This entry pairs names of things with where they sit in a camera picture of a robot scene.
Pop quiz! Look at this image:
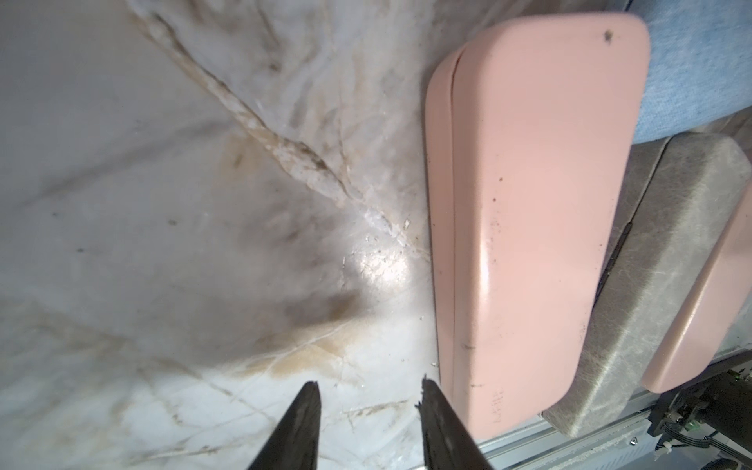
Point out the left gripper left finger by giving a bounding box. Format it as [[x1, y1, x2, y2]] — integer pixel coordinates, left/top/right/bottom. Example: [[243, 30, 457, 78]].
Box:
[[248, 381, 321, 470]]

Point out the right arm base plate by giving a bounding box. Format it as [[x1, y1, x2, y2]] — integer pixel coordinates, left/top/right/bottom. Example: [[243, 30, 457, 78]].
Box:
[[648, 369, 751, 469]]

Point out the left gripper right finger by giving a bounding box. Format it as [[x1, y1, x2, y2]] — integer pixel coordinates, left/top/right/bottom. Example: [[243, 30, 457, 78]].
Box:
[[418, 377, 493, 470]]

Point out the mint glasses case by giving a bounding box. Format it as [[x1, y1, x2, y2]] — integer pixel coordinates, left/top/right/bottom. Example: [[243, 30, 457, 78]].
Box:
[[542, 132, 751, 438]]

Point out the pink glasses case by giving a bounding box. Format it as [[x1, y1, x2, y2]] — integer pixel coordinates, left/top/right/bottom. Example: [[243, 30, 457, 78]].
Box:
[[424, 12, 650, 441], [642, 187, 751, 394]]

